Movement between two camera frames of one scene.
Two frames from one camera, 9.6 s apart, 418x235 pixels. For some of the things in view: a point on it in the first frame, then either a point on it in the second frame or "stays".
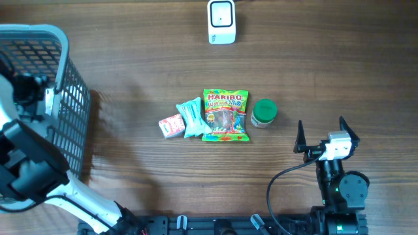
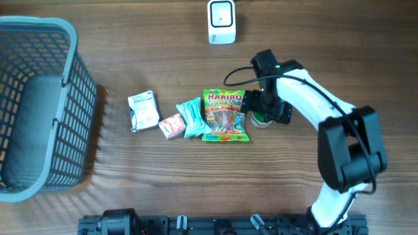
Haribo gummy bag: [225, 115] stays
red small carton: [172, 126] stays
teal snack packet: [191, 113] stays
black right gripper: [312, 151] -> [282, 112]
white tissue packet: [49, 97] -> [144, 111]
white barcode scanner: [221, 21] stays
